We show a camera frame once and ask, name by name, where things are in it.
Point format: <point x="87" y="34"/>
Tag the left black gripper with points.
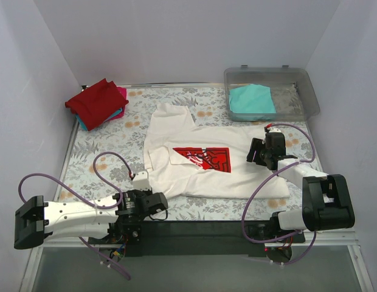
<point x="158" y="202"/>

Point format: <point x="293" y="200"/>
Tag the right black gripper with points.
<point x="255" y="149"/>

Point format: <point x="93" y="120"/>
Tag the white Coca-Cola t-shirt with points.
<point x="205" y="161"/>

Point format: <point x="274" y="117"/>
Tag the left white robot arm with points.
<point x="38" y="220"/>

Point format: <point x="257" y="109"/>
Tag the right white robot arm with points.
<point x="326" y="202"/>

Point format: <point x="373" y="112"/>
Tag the teal t-shirt in bin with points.
<point x="251" y="99"/>

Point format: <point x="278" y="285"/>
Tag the clear plastic bin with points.
<point x="291" y="90"/>

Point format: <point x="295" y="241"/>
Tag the folded red t-shirt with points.
<point x="90" y="106"/>

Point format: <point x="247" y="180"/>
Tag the folded pink t-shirt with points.
<point x="116" y="104"/>

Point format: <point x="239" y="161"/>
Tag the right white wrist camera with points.
<point x="272" y="129"/>

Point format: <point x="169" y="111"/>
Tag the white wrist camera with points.
<point x="272" y="129"/>
<point x="141" y="181"/>

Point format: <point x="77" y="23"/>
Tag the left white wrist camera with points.
<point x="141" y="181"/>

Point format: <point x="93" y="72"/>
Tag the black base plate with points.
<point x="190" y="238"/>

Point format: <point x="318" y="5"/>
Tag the aluminium frame rail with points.
<point x="327" y="261"/>

